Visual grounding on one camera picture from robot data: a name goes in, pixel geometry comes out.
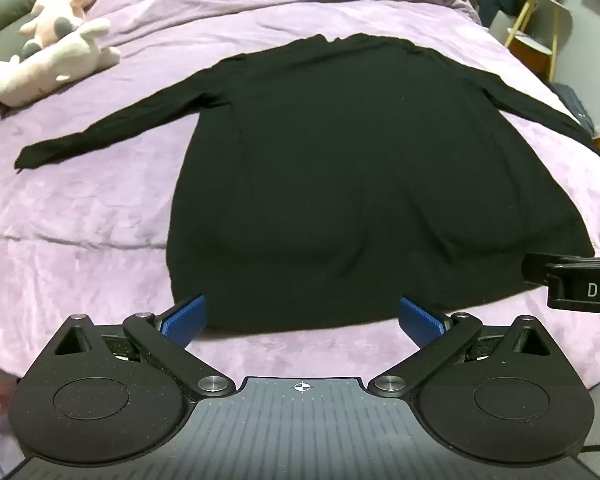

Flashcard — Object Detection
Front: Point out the black long-sleeved sweater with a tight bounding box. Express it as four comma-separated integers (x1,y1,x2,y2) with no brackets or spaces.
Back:
14,32,600,336

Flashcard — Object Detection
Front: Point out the white plush toy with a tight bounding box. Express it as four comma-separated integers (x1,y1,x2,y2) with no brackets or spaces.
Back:
0,17,122,109

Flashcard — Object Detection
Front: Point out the round stool with white cushion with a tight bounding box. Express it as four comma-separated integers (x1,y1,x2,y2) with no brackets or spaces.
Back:
507,30,554,79

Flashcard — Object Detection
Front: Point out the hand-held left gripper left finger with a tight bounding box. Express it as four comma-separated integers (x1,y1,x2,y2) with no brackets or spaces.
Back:
44,295,236,402

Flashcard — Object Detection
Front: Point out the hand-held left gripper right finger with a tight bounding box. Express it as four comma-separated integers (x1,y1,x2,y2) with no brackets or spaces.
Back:
367,296,564,402

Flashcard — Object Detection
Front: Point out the dark clothes pile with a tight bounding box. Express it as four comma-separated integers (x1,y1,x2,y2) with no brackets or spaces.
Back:
475,0,531,29

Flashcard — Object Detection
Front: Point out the purple fleece blanket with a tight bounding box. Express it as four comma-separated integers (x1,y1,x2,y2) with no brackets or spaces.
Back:
0,0,600,398

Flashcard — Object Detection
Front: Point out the pink plush toy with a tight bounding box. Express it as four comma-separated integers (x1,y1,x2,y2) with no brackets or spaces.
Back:
19,0,108,58

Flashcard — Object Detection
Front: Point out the side table with yellow legs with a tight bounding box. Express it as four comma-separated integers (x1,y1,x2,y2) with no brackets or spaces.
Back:
502,0,573,83

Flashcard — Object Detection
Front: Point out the grey bag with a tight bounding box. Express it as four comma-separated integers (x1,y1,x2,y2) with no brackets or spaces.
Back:
545,80,600,137

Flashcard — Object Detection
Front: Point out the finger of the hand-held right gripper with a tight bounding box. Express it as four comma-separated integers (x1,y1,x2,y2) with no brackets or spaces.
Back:
522,253,600,287

